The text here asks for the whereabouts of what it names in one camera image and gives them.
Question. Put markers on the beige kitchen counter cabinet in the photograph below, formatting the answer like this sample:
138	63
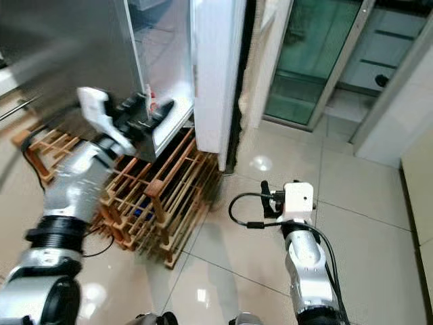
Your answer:
10	81

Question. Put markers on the robot leg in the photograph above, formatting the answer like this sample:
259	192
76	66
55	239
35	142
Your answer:
155	319
252	319

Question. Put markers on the wooden slatted rack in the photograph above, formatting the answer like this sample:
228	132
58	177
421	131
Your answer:
176	196

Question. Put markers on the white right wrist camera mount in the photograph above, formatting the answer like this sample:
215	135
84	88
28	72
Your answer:
299	200

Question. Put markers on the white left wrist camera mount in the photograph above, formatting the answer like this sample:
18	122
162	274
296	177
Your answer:
98	108

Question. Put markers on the robot left leg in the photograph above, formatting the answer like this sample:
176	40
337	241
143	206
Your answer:
155	319

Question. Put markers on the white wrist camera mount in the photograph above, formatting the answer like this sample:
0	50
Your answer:
299	200
98	108

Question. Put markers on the white fridge door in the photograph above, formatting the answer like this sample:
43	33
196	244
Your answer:
216	68

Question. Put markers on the silver mini fridge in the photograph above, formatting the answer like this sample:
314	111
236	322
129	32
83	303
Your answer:
67	54

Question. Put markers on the robot right leg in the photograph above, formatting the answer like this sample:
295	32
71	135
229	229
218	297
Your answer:
252	319

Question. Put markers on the black round door knob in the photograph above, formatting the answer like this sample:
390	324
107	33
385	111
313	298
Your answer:
382	80

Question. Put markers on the green glass door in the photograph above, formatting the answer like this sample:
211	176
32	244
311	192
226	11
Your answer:
311	61

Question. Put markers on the frosted glass framed door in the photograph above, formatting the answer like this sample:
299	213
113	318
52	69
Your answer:
392	47

